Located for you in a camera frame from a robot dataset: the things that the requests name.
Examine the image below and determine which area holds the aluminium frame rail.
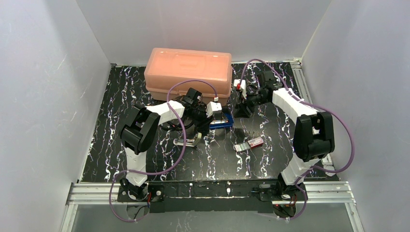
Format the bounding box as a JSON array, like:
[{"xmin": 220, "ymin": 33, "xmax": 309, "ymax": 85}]
[
  {"xmin": 290, "ymin": 58, "xmax": 334, "ymax": 170},
  {"xmin": 66, "ymin": 180, "xmax": 356, "ymax": 205}
]

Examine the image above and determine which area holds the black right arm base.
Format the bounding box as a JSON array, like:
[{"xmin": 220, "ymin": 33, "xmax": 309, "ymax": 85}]
[{"xmin": 254, "ymin": 182, "xmax": 305, "ymax": 204}]

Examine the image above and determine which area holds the aluminium right frame rail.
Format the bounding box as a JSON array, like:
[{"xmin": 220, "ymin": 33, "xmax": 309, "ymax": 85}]
[{"xmin": 290, "ymin": 58, "xmax": 334, "ymax": 170}]

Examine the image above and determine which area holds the black marble pattern mat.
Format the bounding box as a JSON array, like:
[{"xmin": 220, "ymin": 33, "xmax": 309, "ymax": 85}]
[{"xmin": 82, "ymin": 66, "xmax": 294, "ymax": 182}]

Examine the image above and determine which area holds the coiled black usb cable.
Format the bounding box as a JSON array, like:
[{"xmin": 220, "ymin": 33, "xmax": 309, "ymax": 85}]
[{"xmin": 160, "ymin": 109, "xmax": 193, "ymax": 131}]

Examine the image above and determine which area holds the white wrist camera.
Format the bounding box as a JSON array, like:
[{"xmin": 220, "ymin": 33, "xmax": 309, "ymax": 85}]
[
  {"xmin": 234, "ymin": 79, "xmax": 247, "ymax": 100},
  {"xmin": 206, "ymin": 97, "xmax": 222, "ymax": 117}
]

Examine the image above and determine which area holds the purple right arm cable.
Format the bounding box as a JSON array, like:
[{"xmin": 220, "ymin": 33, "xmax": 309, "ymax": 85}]
[{"xmin": 240, "ymin": 58, "xmax": 355, "ymax": 221}]

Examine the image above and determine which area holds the aluminium front frame rail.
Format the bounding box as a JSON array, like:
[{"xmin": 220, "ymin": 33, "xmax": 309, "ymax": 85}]
[{"xmin": 66, "ymin": 180, "xmax": 356, "ymax": 205}]

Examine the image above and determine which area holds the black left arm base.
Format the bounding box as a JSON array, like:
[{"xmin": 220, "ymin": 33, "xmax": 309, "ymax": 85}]
[{"xmin": 117, "ymin": 184, "xmax": 165, "ymax": 203}]

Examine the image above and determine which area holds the red white staple box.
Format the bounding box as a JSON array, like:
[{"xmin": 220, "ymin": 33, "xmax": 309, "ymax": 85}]
[{"xmin": 234, "ymin": 137, "xmax": 264, "ymax": 152}]

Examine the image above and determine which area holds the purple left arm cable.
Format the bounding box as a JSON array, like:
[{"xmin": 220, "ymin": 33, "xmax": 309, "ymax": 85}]
[{"xmin": 109, "ymin": 80, "xmax": 219, "ymax": 223}]

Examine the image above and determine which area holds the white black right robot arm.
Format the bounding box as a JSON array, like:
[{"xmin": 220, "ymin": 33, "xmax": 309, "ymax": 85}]
[{"xmin": 234, "ymin": 72, "xmax": 335, "ymax": 187}]

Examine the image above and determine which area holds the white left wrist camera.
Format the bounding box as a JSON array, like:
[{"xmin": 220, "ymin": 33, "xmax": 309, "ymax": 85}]
[{"xmin": 206, "ymin": 97, "xmax": 222, "ymax": 117}]

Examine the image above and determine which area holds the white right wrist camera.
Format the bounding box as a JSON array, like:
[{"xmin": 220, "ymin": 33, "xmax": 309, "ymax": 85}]
[{"xmin": 234, "ymin": 79, "xmax": 247, "ymax": 100}]

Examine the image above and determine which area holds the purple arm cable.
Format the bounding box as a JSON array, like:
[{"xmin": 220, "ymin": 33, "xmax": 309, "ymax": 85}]
[
  {"xmin": 109, "ymin": 80, "xmax": 219, "ymax": 223},
  {"xmin": 240, "ymin": 58, "xmax": 355, "ymax": 221}
]

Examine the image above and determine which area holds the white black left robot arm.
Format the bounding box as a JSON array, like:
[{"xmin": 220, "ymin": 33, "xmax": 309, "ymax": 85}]
[{"xmin": 119, "ymin": 88, "xmax": 222, "ymax": 187}]

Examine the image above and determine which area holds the pink translucent plastic storage box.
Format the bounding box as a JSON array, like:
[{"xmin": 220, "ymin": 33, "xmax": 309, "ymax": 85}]
[{"xmin": 144, "ymin": 48, "xmax": 233, "ymax": 106}]

